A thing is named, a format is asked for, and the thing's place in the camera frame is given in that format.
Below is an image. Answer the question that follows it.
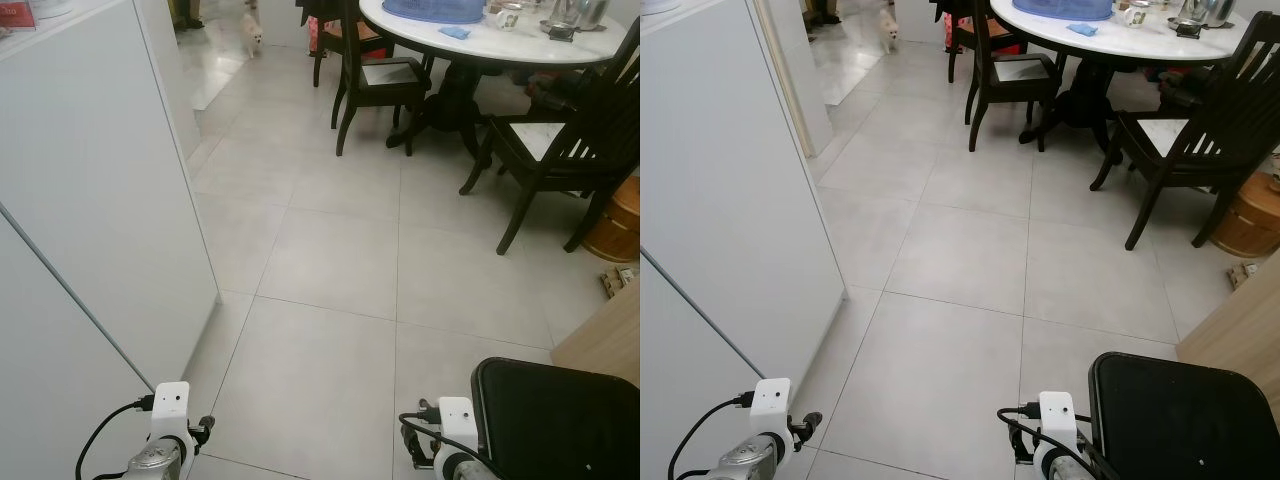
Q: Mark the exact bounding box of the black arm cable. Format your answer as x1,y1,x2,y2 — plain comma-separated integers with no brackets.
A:
997,402,1046,466
398,400,446,471
75,397,156,480
668,393,756,480

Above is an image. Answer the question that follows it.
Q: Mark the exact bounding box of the blue plastic basin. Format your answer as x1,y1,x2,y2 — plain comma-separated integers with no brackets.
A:
382,0,488,23
1012,0,1114,21

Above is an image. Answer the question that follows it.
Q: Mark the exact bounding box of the round white dining table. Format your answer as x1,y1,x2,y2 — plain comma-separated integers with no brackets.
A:
358,0,641,161
988,0,1263,156

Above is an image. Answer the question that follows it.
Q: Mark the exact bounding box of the white cabinet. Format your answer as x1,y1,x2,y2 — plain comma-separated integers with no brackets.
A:
0,0,221,480
640,0,849,480

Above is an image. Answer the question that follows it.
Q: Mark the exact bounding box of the metal kettle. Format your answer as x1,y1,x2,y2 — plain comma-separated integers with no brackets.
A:
1165,0,1241,39
540,0,613,41

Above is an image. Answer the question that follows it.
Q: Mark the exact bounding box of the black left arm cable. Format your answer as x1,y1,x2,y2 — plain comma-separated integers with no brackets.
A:
75,397,156,480
668,393,756,480

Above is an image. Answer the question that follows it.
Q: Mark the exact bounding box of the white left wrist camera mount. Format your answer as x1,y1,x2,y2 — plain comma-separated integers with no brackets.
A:
148,381,193,451
748,377,794,446

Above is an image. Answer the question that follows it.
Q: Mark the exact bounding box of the small wooden floor item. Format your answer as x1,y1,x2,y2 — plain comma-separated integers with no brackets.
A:
600,265,641,299
1228,255,1276,291

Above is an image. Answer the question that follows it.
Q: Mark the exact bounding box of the dark wooden dining chair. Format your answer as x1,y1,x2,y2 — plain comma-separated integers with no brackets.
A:
965,0,1063,153
930,0,1026,86
1090,10,1280,251
297,0,396,89
460,15,641,256
333,0,433,158

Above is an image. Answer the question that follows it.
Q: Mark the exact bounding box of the brown wooden barrel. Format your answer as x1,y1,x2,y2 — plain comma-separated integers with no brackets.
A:
582,175,641,264
1210,170,1280,259

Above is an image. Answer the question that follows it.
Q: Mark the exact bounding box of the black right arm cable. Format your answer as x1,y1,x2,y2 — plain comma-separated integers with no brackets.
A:
398,400,446,471
997,402,1046,466

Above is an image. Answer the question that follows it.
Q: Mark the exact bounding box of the small white dog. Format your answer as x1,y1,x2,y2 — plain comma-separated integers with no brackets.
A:
875,5,901,56
240,0,266,59

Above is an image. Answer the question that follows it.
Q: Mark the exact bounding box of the light wooden board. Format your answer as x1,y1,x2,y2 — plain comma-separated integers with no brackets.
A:
550,280,641,386
1175,250,1280,396

